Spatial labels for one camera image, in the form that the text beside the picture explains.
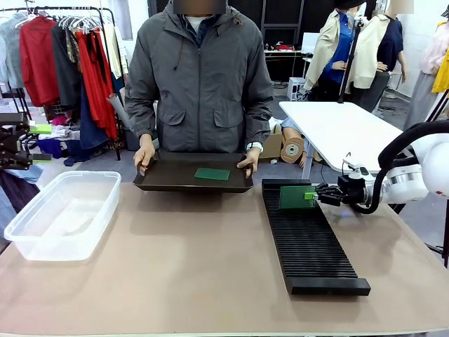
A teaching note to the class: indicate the navy cloth heap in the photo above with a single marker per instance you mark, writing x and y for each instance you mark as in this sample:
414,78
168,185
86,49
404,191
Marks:
51,147

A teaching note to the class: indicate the leopard print scarf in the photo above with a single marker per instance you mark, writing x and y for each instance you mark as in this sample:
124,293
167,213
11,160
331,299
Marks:
73,49

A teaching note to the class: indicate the white wrist watch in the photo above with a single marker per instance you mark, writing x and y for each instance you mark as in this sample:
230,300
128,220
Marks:
254,146

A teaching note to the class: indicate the black slotted PCB rack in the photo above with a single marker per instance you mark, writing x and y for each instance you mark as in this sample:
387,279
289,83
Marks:
308,259

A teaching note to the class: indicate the black hanging garment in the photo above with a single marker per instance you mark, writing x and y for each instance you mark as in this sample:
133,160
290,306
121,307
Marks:
66,84

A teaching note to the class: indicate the white plastic hangers bundle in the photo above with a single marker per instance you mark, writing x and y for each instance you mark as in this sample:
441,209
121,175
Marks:
79,22

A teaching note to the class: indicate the light gray-blue sweater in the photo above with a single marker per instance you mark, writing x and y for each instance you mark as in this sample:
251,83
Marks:
10,52

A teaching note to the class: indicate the gray leaning paper roll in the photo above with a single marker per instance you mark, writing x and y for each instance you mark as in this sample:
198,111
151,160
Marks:
118,110

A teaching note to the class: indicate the person in gray jacket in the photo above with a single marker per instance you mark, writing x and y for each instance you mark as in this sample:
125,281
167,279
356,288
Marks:
200,87

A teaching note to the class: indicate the black tripod legs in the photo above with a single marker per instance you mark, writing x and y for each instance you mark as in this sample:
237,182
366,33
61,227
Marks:
436,109

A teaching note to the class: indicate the cream hanging garment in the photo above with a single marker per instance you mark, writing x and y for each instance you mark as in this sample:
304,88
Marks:
114,52

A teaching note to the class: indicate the mannequin cream jacket navy shirt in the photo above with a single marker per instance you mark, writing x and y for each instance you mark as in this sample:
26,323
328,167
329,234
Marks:
368,63

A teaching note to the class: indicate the yellow garment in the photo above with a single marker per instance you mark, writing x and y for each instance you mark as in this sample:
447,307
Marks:
442,73

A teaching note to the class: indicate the pink white clothes pile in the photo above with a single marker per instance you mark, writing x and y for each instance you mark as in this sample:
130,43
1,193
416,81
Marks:
63,123

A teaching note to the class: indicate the blue cloth drape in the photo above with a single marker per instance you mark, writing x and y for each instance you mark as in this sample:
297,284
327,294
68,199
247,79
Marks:
14,189

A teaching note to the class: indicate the person's right forearm gray sleeve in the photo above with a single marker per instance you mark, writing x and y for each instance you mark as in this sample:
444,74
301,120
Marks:
140,119

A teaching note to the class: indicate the black metal robot stand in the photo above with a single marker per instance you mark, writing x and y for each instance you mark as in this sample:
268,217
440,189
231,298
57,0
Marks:
446,256

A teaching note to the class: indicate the black metal shelf frame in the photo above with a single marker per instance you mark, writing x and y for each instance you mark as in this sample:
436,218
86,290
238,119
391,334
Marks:
8,94

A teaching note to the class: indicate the person's right hand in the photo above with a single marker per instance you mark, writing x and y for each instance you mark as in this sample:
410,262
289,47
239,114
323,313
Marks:
145,156

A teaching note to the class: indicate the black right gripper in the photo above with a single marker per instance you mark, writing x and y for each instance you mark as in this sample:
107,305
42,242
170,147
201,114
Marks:
354,194

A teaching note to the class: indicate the red shirt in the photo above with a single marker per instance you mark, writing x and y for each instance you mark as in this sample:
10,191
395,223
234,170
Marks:
38,63

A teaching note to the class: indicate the green PCB board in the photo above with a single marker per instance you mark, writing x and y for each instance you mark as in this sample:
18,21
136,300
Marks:
293,197
212,174

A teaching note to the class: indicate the person's left hand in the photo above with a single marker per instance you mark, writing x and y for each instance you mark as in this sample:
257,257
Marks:
252,159

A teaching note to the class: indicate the mannequin beige coat blue shirt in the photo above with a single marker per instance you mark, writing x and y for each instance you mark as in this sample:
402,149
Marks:
326,52

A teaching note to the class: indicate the mannequin pink top gray skirt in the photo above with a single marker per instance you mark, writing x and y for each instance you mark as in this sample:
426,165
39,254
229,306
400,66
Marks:
421,98

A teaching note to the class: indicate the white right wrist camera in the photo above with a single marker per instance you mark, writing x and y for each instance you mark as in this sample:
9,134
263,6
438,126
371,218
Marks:
352,168

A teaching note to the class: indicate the white box monitor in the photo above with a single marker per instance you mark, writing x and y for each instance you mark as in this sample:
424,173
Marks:
310,42

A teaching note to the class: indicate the person's left forearm gray sleeve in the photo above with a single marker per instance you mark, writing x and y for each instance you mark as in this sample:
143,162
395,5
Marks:
259,119

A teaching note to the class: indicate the clear plastic storage box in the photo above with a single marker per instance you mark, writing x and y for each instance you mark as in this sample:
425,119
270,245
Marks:
63,210

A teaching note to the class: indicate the brown lying mannequin torso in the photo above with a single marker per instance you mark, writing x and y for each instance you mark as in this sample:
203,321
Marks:
292,149

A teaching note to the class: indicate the black metal tray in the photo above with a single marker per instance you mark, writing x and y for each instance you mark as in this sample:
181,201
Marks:
175,177

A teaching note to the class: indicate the long red dress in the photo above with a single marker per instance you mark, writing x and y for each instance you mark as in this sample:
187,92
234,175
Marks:
94,87

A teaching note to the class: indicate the black camera pole stand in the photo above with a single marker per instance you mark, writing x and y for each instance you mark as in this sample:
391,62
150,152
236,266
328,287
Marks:
350,59

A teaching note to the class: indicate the cardboard box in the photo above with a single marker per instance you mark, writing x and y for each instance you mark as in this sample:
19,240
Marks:
271,144

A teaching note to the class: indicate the white folding table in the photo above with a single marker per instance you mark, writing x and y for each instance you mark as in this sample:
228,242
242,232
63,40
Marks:
333,133

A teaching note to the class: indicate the dark gray storage bin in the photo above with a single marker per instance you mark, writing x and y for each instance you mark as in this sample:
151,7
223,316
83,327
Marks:
130,140

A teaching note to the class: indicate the navy hanging garment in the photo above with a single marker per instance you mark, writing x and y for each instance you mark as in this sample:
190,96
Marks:
89,130

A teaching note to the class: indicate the white open crate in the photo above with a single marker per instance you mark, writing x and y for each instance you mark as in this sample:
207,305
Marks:
298,87

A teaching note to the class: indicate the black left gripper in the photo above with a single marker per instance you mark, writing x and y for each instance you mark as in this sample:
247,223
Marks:
5,147

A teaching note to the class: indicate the black metal clothes rack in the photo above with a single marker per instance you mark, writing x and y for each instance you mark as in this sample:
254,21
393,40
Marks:
87,7

